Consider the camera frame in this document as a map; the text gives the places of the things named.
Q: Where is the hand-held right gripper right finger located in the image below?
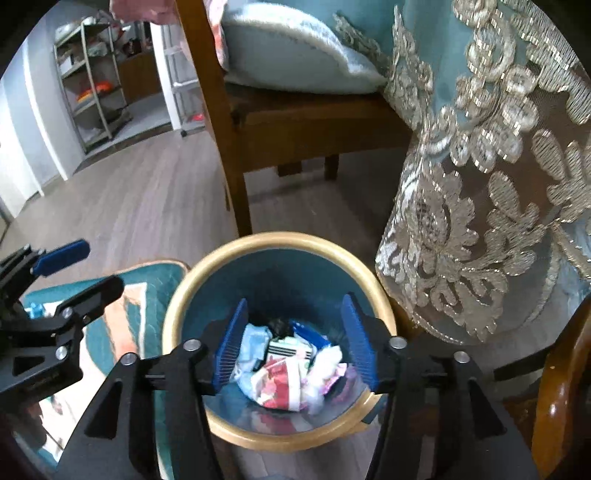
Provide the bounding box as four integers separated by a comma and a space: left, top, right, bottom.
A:
341, 292, 541, 480

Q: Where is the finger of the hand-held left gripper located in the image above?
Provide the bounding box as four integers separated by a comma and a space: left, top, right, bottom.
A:
0, 239, 90, 305
0, 276, 124, 398

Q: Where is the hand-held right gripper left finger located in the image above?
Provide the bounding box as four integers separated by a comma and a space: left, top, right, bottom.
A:
55, 298, 250, 480

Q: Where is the red and white packet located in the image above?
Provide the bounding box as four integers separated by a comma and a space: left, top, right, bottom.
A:
235, 357, 310, 411

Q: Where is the teal bin with yellow rim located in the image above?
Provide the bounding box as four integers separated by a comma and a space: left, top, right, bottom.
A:
161, 232, 398, 452

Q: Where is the light blue and white wrapper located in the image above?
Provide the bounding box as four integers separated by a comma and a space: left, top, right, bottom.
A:
233, 323, 273, 374

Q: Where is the blue plastic item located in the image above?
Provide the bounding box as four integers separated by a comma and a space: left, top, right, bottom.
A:
290, 320, 329, 348

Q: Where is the black and white striped packet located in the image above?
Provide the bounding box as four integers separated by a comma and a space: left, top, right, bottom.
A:
267, 338, 315, 360

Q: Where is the patterned teal and orange rug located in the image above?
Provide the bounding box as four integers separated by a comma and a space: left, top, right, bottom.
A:
14, 261, 190, 480

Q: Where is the embroidered blue curtain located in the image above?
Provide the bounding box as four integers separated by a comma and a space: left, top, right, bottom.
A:
332, 0, 591, 344

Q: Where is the grey metal shelf rack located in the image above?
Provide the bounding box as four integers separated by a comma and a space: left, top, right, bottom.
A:
53, 18, 132, 154

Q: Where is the round brown wooden furniture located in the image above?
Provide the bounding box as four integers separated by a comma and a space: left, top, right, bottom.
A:
531, 295, 591, 478

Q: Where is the wooden chair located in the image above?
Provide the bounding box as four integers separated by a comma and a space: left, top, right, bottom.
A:
175, 0, 414, 236

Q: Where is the fringed seat cushion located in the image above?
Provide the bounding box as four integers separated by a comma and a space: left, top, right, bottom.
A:
221, 2, 389, 95

